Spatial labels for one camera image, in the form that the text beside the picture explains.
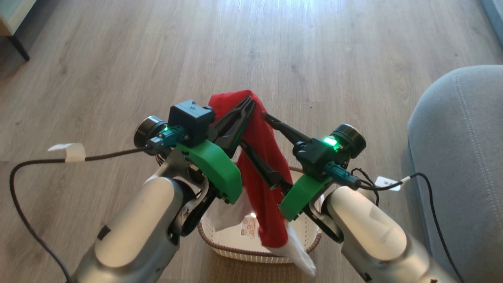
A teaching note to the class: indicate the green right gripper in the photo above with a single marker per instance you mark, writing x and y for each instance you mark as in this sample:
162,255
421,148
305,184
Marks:
300,194

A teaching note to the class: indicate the white plastic bag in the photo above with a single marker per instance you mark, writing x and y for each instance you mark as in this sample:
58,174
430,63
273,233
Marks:
228,220

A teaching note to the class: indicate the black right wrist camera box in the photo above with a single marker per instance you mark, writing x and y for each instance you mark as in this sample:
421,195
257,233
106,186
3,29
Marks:
314,155

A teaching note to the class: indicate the grey blue carpet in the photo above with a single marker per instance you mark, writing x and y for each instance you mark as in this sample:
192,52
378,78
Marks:
495,13

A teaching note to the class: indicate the white brown-rimmed laundry basket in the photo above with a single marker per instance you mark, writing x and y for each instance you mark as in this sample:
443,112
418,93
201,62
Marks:
235,253

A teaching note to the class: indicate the wooden cabinet with black leg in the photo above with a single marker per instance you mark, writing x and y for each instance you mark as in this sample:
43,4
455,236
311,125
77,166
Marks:
11,15

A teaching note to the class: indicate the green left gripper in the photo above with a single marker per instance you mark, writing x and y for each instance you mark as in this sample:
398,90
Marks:
216,169

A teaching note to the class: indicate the red garment with white trim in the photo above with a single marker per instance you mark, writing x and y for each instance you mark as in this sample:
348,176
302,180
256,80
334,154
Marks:
263,157

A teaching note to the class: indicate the black round wrist cylinder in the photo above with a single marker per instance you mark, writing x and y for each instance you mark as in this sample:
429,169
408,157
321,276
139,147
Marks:
351,137
147,129

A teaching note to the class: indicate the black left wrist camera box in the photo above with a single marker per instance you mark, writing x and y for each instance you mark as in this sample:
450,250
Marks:
192,120

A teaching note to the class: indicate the black round right wrist cylinder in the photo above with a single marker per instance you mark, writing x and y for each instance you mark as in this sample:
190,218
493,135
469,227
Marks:
351,137

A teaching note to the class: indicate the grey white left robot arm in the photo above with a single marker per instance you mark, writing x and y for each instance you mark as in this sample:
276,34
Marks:
137,236

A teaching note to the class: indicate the grey fabric sofa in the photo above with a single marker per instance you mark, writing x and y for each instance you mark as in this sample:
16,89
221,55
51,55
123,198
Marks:
463,157

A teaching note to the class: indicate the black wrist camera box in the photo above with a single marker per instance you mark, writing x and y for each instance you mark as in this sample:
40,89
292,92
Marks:
314,155
192,120

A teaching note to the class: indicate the black round left wrist cylinder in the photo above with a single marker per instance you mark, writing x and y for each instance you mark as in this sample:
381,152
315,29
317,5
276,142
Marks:
147,129

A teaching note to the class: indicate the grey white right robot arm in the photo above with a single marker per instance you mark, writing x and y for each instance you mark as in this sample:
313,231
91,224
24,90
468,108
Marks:
369,232

